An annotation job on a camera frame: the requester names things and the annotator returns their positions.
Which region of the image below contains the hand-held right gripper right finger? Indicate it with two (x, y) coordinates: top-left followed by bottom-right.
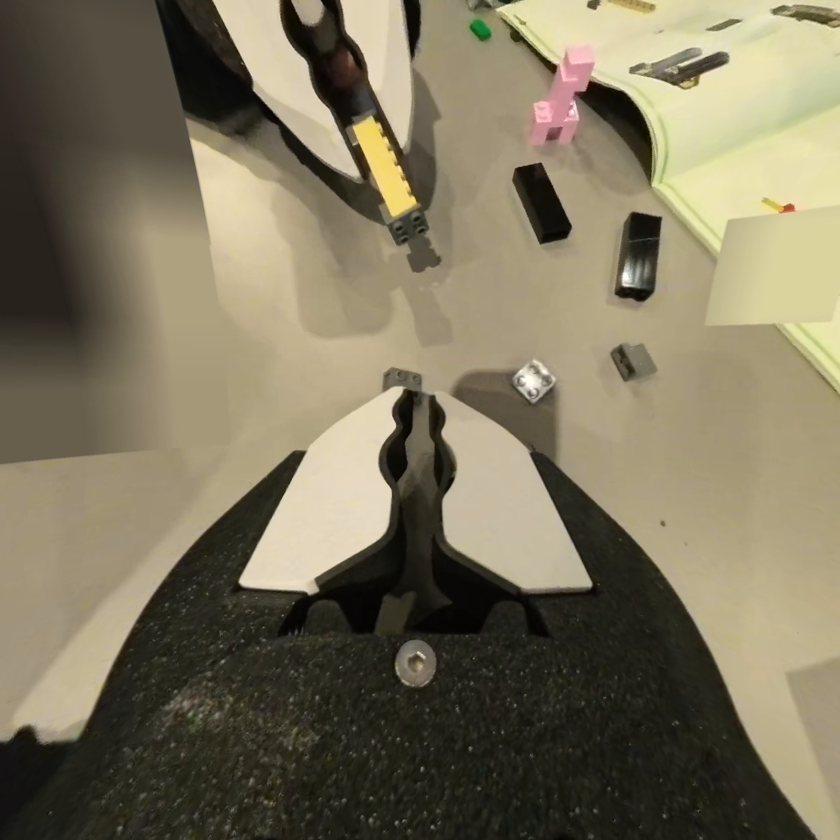
(432, 391), (594, 595)

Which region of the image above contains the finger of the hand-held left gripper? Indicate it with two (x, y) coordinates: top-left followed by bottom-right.
(327, 0), (416, 157)
(215, 0), (368, 182)

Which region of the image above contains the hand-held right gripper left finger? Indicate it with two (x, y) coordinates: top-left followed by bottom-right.
(239, 386), (419, 595)

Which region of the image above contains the yellow and grey brick assembly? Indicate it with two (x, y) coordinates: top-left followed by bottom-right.
(346, 118), (434, 248)

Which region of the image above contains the light grey square plate brick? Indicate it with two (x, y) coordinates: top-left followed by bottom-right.
(512, 358), (559, 407)

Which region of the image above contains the pink brick figure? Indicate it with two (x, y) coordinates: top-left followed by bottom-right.
(529, 46), (597, 148)

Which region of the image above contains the dark grey sloped brick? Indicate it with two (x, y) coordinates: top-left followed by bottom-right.
(610, 342), (658, 382)

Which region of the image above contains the long black brick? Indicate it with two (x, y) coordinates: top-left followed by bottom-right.
(512, 163), (573, 245)
(614, 211), (663, 303)

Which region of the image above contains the green instruction booklet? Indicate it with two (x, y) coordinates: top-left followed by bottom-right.
(495, 0), (840, 396)

